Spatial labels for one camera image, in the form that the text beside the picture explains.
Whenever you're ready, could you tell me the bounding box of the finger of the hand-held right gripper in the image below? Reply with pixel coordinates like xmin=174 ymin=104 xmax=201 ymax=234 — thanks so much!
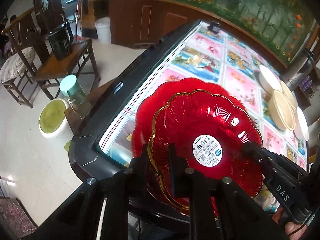
xmin=241 ymin=142 xmax=270 ymax=167

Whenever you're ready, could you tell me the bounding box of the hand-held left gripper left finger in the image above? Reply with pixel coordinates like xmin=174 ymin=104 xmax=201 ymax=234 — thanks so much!
xmin=32 ymin=142 xmax=153 ymax=240

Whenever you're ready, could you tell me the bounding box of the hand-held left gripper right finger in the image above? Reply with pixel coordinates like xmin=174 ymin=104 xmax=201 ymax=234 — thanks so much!
xmin=169 ymin=143 xmax=288 ymax=240

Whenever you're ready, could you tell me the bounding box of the red gold-rimmed glass plate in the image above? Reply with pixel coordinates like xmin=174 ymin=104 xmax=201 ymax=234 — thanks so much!
xmin=147 ymin=105 xmax=217 ymax=217

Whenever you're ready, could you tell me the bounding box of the white plate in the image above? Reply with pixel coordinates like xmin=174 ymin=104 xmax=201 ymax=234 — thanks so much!
xmin=294 ymin=107 xmax=310 ymax=141

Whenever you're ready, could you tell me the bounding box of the red gold-rimmed plastic plate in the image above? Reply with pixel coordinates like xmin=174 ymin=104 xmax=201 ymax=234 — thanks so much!
xmin=151 ymin=90 xmax=264 ymax=198

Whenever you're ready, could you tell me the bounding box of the red plastic plate underneath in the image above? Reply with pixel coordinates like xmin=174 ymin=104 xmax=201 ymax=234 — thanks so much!
xmin=131 ymin=77 xmax=253 ymax=160

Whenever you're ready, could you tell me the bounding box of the person's right hand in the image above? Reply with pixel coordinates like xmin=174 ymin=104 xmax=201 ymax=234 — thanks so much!
xmin=271 ymin=209 xmax=307 ymax=236

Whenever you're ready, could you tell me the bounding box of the cream ribbed bowl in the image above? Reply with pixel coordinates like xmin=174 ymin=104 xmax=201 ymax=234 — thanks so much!
xmin=279 ymin=80 xmax=298 ymax=110
xmin=268 ymin=89 xmax=297 ymax=131

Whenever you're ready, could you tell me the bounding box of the dark wooden sideboard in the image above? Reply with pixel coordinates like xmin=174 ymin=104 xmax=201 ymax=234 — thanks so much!
xmin=294 ymin=67 xmax=320 ymax=128

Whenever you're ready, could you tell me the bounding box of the white bowl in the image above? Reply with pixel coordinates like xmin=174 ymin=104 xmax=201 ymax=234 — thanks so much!
xmin=257 ymin=65 xmax=283 ymax=95

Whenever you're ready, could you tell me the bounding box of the pack of purple bottles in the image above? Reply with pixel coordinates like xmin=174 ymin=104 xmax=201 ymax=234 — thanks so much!
xmin=299 ymin=76 xmax=313 ymax=93

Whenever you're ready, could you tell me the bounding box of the stainless steel thermos jug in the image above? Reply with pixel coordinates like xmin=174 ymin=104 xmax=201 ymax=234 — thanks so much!
xmin=282 ymin=49 xmax=315 ymax=93

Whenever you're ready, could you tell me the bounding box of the printed picture table cover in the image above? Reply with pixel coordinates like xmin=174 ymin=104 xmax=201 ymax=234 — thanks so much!
xmin=100 ymin=21 xmax=308 ymax=213

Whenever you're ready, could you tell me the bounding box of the black framed glass-top table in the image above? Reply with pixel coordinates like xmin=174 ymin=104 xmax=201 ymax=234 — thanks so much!
xmin=69 ymin=20 xmax=310 ymax=228

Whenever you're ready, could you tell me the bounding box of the white waste bin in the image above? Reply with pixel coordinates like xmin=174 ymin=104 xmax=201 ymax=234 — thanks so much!
xmin=39 ymin=99 xmax=74 ymax=138

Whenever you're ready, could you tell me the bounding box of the green-lidded water bottle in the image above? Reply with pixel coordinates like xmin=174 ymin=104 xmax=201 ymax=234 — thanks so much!
xmin=59 ymin=74 xmax=88 ymax=110

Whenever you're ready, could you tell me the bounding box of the small black device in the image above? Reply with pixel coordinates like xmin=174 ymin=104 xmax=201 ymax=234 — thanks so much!
xmin=207 ymin=21 xmax=221 ymax=33

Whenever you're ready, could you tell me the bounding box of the dark patterned rug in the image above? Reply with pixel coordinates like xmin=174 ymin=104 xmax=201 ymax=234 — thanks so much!
xmin=0 ymin=197 xmax=38 ymax=235

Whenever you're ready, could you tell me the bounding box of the wooden side table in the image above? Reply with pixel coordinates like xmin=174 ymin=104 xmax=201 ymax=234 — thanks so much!
xmin=34 ymin=37 xmax=100 ymax=100

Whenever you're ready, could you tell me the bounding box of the flower and bamboo mural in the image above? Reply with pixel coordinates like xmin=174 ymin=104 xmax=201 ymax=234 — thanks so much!
xmin=162 ymin=0 xmax=317 ymax=65

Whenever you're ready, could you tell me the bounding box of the white plastic bucket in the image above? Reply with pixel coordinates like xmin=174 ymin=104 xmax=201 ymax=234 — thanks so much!
xmin=95 ymin=17 xmax=111 ymax=44

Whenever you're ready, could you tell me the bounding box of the brown wooden cabinet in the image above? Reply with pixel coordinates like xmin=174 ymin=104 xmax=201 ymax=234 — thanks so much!
xmin=86 ymin=0 xmax=198 ymax=50

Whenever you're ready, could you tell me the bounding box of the wooden chair with cushion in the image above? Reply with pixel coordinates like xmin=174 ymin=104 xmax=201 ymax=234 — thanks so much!
xmin=0 ymin=4 xmax=48 ymax=109

